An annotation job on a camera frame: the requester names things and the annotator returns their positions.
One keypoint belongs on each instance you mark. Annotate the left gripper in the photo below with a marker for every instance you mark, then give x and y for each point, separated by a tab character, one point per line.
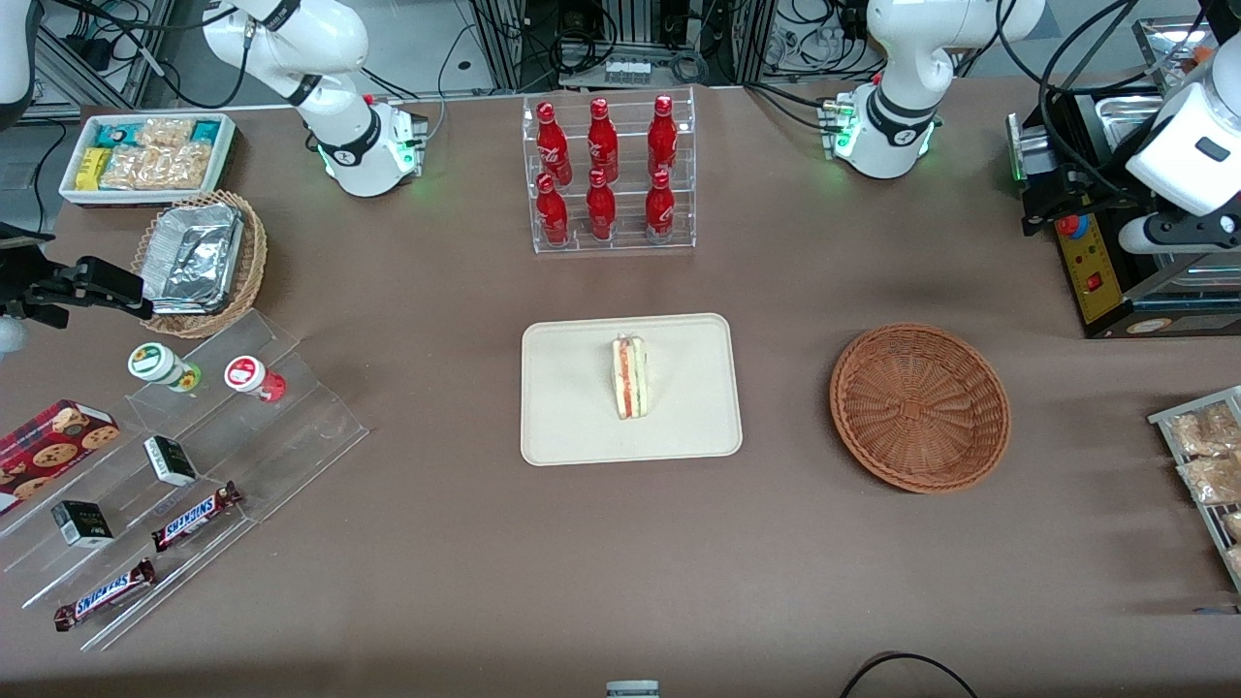
1088	188

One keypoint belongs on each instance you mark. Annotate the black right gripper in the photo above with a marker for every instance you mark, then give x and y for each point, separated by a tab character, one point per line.
29	288

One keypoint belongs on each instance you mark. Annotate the triangle sandwich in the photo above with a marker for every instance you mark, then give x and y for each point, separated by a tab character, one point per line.
630	378

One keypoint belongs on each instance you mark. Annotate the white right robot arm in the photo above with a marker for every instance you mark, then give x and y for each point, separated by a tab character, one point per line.
359	145

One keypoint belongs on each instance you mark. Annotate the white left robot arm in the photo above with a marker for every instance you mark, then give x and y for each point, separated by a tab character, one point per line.
897	116

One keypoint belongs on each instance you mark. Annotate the light wicker basket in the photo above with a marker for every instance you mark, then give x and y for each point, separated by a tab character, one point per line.
254	262

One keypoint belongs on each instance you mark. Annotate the round brown wicker basket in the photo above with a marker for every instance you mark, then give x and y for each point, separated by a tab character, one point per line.
921	407

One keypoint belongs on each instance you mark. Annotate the beige plastic tray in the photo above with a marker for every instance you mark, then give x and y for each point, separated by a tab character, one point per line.
572	407

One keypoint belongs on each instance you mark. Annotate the aluminium foil container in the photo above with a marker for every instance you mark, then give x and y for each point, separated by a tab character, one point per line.
194	257

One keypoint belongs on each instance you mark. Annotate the green lidded cup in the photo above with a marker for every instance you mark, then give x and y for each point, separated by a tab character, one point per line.
155	364

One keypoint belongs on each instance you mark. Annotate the black food warmer cabinet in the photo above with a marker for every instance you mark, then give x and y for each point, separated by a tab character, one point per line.
1096	281

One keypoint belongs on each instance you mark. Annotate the yellow snack packet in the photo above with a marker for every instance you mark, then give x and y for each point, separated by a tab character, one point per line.
92	168

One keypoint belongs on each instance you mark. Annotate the large clear cracker bag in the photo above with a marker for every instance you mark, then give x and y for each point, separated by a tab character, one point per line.
160	167

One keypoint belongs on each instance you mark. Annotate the red lidded cup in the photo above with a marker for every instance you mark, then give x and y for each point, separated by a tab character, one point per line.
247	375

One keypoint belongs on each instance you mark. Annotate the teal snack packet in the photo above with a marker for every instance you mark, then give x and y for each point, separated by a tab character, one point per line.
116	133
206	131

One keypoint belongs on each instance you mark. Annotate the small clear cracker bag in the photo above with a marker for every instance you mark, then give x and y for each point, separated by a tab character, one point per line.
165	132

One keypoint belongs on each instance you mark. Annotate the red cookie box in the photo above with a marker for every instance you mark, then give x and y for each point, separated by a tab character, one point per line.
48	446

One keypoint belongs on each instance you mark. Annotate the small black box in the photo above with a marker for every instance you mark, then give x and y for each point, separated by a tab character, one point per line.
82	523
170	460

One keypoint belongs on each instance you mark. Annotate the white plastic snack bin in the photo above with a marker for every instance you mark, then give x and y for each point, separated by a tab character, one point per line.
228	145

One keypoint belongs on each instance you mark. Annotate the clear acrylic stepped display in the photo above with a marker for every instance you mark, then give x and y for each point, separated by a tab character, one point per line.
291	436

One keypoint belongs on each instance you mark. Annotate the snickers bar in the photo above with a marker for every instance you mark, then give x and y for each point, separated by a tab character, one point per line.
105	593
194	517

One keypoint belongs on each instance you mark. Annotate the clear fried snack bag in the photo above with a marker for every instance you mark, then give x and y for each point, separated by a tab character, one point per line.
1233	525
1235	562
1207	431
1212	480

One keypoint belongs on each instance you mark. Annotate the red cola bottle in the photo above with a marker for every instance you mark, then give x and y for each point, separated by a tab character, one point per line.
552	213
601	208
602	143
659	211
662	141
553	145

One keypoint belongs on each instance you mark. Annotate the clear acrylic bottle rack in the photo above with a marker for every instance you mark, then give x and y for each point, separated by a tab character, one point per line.
625	242

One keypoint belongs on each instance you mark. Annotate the white power strip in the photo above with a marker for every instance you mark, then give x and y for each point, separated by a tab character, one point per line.
627	71

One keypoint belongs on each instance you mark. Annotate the background equipment rack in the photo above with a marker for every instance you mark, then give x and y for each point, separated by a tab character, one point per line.
630	24

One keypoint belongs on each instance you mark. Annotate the grey device at table edge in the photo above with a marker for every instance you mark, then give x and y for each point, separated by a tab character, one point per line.
632	689

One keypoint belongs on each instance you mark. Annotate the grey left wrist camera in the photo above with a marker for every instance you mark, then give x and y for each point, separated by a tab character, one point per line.
1178	233

